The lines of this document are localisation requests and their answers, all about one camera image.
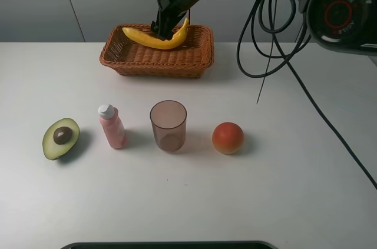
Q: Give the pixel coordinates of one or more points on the red orange peach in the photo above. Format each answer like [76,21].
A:
[228,138]

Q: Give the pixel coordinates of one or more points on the brown wicker basket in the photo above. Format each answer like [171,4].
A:
[190,60]

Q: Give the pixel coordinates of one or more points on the yellow banana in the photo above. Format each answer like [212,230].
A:
[148,41]

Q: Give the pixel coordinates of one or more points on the black tray edge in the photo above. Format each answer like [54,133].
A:
[177,245]

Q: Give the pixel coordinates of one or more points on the pink bottle white cap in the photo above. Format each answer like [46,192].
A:
[112,126]

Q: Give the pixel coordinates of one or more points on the halved avocado with pit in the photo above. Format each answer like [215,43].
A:
[59,138]

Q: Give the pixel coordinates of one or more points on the translucent brown plastic cup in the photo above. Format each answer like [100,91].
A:
[168,119]

